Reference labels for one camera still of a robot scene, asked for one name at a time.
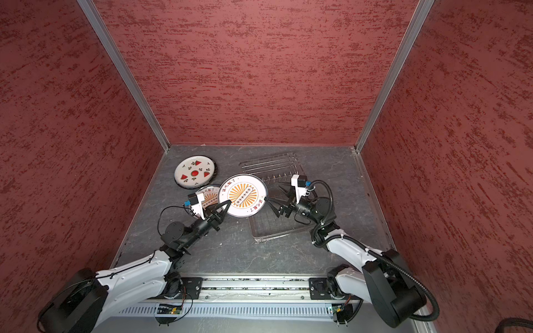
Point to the right green circuit board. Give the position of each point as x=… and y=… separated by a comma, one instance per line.
x=341, y=314

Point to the orange sunburst white plate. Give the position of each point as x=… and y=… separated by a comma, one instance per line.
x=210, y=193

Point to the aluminium corner post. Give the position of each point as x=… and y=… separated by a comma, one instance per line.
x=415, y=25
x=97, y=23

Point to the aluminium right corner post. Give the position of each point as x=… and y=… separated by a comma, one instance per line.
x=415, y=25

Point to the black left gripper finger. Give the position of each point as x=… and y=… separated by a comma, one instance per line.
x=210, y=209
x=223, y=208

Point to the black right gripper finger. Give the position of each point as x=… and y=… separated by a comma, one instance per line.
x=280, y=208
x=288, y=191

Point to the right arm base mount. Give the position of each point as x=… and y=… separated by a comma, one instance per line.
x=329, y=288

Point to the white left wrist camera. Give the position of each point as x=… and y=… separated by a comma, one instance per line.
x=194, y=205

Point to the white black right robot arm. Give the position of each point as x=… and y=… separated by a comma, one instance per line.
x=381, y=278

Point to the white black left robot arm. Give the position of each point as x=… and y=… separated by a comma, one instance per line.
x=88, y=298

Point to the green circuit board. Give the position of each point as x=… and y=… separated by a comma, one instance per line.
x=341, y=314
x=167, y=314

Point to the red patterned white plate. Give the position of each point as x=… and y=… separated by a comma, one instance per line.
x=247, y=195

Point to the left green circuit board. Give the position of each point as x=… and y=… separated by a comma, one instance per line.
x=167, y=314

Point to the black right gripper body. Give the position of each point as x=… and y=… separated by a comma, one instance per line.
x=305, y=208

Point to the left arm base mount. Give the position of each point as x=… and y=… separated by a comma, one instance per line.
x=183, y=288

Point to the strawberry pattern white plate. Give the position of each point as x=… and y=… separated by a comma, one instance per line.
x=194, y=170

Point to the aluminium left corner post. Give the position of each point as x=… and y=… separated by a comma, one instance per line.
x=97, y=23

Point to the chrome wire dish rack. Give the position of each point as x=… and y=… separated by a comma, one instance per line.
x=278, y=170

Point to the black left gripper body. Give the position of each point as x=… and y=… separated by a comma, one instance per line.
x=203, y=226

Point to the dark striped rim plate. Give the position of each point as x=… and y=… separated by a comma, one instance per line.
x=210, y=177

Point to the aluminium front rail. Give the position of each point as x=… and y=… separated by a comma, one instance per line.
x=248, y=297

